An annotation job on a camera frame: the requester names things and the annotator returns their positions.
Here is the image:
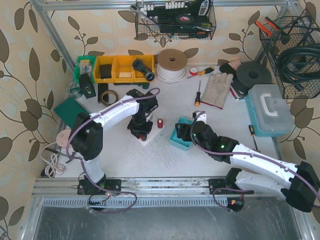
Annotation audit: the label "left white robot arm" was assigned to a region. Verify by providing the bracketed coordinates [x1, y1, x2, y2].
[66, 87, 160, 192]

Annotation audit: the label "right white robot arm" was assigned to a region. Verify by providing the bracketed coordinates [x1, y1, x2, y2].
[175, 121, 320, 213]

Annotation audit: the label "teal plastic parts tray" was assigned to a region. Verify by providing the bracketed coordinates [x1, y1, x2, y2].
[169, 117, 192, 151]

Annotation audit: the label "brown tape roll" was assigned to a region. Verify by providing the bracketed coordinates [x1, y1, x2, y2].
[99, 90, 119, 107]

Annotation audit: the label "black aluminium extrusion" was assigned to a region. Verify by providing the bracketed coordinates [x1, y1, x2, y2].
[97, 83, 109, 104]

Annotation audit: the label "beige work glove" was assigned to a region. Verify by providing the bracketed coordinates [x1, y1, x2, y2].
[200, 72, 234, 110]

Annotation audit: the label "yellow plastic bin row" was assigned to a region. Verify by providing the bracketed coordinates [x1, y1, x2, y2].
[93, 54, 155, 84]

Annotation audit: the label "black pipe fitting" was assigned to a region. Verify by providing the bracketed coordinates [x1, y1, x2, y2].
[132, 59, 155, 82]

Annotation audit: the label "red tape roll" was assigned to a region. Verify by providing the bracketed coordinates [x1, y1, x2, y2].
[189, 66, 198, 76]

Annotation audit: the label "black green device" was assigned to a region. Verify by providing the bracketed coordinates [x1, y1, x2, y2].
[78, 73, 96, 99]

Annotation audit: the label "green flat case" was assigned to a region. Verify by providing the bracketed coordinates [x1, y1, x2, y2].
[54, 97, 89, 128]

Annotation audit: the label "glass jar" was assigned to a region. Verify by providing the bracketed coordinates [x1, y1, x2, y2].
[69, 83, 83, 100]

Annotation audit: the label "round pink power strip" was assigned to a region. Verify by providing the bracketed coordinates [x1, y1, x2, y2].
[55, 128, 72, 148]

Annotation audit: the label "green plastic bin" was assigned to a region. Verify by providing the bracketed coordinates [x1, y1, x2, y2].
[73, 56, 97, 83]

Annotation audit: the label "black disc spool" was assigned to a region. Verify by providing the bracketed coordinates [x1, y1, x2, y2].
[233, 61, 272, 94]

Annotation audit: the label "teal clear toolbox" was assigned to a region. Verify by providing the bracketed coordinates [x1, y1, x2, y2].
[245, 84, 295, 137]

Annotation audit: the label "white four-peg base plate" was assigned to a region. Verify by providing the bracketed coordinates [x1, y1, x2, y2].
[137, 118, 165, 147]

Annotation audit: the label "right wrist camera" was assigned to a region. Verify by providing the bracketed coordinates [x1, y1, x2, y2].
[192, 111, 207, 124]

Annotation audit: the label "white cable spool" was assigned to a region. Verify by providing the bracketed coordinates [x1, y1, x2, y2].
[156, 48, 188, 84]

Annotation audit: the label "top wire basket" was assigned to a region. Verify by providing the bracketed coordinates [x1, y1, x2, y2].
[130, 0, 216, 43]

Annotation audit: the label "wire basket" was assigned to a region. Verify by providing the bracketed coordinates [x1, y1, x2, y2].
[254, 15, 320, 99]
[130, 0, 216, 43]

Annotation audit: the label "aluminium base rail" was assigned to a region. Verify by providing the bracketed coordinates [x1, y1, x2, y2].
[32, 176, 303, 208]

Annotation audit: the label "black coiled hose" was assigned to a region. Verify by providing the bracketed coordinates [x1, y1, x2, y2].
[277, 14, 320, 86]

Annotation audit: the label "right wire basket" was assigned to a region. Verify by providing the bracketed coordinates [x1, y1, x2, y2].
[254, 15, 320, 99]

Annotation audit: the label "orange handled pliers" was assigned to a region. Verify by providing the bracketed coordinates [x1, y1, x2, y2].
[254, 16, 281, 37]

